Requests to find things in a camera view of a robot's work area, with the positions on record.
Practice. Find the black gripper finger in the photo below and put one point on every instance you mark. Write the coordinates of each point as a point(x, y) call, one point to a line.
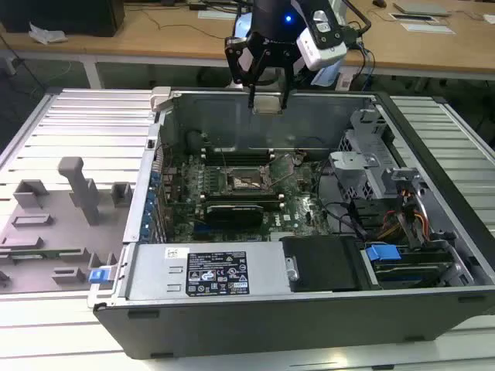
point(233, 58)
point(287, 77)

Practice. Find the silver square CPU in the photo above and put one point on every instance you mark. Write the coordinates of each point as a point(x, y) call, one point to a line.
point(267, 105)

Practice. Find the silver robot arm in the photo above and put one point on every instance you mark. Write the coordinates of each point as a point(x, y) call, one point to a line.
point(326, 75)

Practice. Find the black RAM slot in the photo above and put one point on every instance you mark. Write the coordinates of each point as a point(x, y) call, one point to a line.
point(239, 163)
point(239, 201)
point(239, 150)
point(239, 159)
point(239, 204)
point(239, 194)
point(239, 155)
point(239, 197)

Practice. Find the metal CPU socket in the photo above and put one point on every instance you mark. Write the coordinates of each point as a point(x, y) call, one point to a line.
point(247, 182)

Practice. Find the blue expansion slot clip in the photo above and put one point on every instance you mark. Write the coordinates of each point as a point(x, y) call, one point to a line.
point(151, 199)
point(147, 215)
point(144, 231)
point(154, 179)

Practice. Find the white paper sheet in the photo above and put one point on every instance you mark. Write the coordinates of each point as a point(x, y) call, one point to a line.
point(216, 14)

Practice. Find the white tag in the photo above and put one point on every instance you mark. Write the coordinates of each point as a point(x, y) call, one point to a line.
point(345, 82)

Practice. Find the black power adapter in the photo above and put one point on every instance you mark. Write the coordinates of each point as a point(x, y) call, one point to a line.
point(198, 6)

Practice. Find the wooden desk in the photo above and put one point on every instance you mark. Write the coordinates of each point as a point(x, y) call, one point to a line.
point(154, 38)

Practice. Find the beige case latch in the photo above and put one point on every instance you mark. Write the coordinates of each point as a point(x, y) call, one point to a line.
point(160, 98)

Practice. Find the silver drive cage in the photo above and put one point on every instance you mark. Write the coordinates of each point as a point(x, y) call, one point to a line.
point(356, 162)

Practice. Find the dark computer mouse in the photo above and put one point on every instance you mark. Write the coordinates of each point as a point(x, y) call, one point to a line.
point(379, 2)

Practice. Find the green motherboard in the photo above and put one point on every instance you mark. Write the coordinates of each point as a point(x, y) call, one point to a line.
point(298, 205)

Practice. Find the white strip with dark window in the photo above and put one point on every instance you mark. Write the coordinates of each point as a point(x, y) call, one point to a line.
point(412, 16)

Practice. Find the white paper strip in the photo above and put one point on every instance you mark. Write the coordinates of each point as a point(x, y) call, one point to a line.
point(427, 28)

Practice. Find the black graphics card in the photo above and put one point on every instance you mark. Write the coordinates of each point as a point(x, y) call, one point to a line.
point(232, 216)

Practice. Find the flat gray laptop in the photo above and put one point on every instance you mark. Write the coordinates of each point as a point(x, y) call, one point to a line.
point(421, 7)

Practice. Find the black box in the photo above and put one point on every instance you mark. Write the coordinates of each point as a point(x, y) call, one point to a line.
point(58, 15)

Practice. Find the crumpled white paper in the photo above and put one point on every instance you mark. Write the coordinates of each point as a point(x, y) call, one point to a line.
point(46, 34)

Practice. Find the black plastic shroud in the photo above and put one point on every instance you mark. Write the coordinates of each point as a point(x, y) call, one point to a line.
point(321, 263)

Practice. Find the blue disk carrier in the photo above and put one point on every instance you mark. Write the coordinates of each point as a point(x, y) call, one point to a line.
point(383, 253)

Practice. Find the silver power supply unit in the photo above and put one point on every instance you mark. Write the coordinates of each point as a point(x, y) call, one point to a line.
point(154, 270)

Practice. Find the dark hard disk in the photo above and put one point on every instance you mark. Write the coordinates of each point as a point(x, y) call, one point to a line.
point(410, 270)

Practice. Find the gray parts rack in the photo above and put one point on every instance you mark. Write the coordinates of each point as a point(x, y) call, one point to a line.
point(58, 232)

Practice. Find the black open PC case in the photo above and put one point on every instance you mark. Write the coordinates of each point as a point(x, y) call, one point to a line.
point(270, 328)

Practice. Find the blue plastic latch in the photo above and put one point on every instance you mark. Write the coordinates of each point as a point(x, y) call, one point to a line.
point(96, 276)

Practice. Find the green RAM stick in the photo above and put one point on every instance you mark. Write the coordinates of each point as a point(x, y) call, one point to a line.
point(38, 255)

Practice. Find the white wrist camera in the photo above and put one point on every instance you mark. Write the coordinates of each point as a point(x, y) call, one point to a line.
point(321, 50)

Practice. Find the gray plastic bracket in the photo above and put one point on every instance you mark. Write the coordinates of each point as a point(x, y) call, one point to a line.
point(402, 175)

